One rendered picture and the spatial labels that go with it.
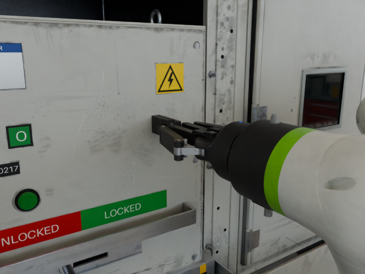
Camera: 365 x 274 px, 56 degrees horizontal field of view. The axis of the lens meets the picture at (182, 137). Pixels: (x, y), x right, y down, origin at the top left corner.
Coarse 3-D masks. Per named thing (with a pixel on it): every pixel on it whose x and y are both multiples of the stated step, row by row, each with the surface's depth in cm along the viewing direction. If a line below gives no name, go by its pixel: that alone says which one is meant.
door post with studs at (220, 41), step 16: (208, 0) 65; (224, 0) 66; (208, 16) 65; (224, 16) 67; (208, 32) 66; (224, 32) 68; (208, 48) 67; (224, 48) 68; (208, 64) 68; (224, 64) 69; (208, 80) 68; (224, 80) 70; (208, 96) 69; (224, 96) 71; (208, 112) 70; (224, 112) 72; (208, 176) 73; (208, 192) 74; (224, 192) 77; (208, 208) 75; (224, 208) 78; (208, 224) 76; (224, 224) 79; (208, 240) 77; (224, 240) 80; (224, 256) 81
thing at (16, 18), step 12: (96, 24) 50; (108, 24) 51; (120, 24) 52; (132, 24) 53; (144, 24) 54; (156, 24) 55; (168, 24) 57; (180, 24) 58; (204, 36) 61; (204, 48) 61; (204, 60) 62; (204, 72) 62; (204, 84) 63; (204, 96) 64
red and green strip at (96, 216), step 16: (160, 192) 62; (96, 208) 56; (112, 208) 58; (128, 208) 59; (144, 208) 61; (160, 208) 63; (32, 224) 51; (48, 224) 52; (64, 224) 53; (80, 224) 55; (96, 224) 57; (0, 240) 49; (16, 240) 50; (32, 240) 51
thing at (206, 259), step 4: (204, 252) 74; (204, 256) 73; (208, 256) 73; (200, 260) 71; (204, 260) 71; (208, 260) 71; (212, 260) 72; (192, 264) 70; (196, 264) 70; (200, 264) 70; (208, 264) 71; (212, 264) 72; (184, 268) 69; (188, 268) 69; (192, 268) 69; (208, 268) 72; (212, 268) 72; (172, 272) 68; (176, 272) 68; (180, 272) 68; (184, 272) 68; (188, 272) 69; (204, 272) 71; (208, 272) 72; (212, 272) 73
